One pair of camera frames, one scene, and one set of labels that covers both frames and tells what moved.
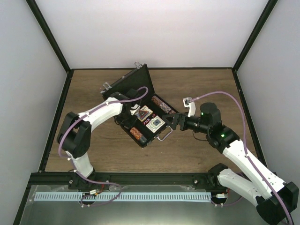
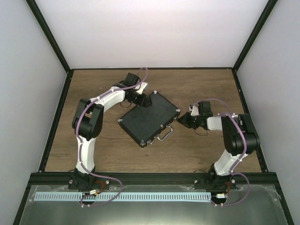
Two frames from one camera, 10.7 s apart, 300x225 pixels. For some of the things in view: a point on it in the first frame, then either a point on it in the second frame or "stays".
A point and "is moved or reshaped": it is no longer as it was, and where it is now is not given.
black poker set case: [143, 110] is moved or reshaped
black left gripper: [127, 124] → [139, 102]
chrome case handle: [168, 134] stays
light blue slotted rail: [123, 196] stays
